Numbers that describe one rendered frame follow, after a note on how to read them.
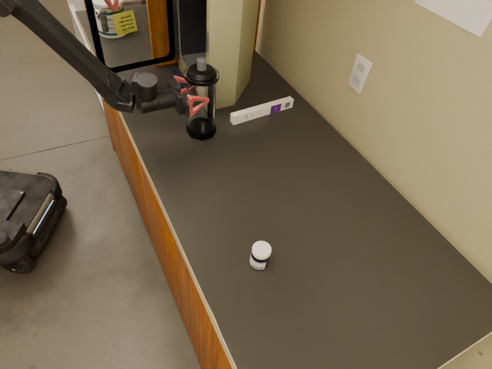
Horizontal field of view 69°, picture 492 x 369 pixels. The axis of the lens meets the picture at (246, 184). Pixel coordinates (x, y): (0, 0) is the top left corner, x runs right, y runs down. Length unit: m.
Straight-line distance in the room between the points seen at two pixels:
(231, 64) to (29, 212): 1.30
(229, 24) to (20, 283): 1.61
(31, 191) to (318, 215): 1.58
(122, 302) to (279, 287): 1.18
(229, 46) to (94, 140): 1.71
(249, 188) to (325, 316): 0.43
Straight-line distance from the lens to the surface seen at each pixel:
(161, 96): 1.13
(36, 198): 2.16
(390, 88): 1.23
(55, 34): 1.05
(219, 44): 1.26
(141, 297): 1.96
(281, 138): 1.29
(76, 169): 2.60
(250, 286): 0.91
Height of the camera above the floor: 1.75
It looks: 47 degrees down
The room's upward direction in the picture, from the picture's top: 8 degrees clockwise
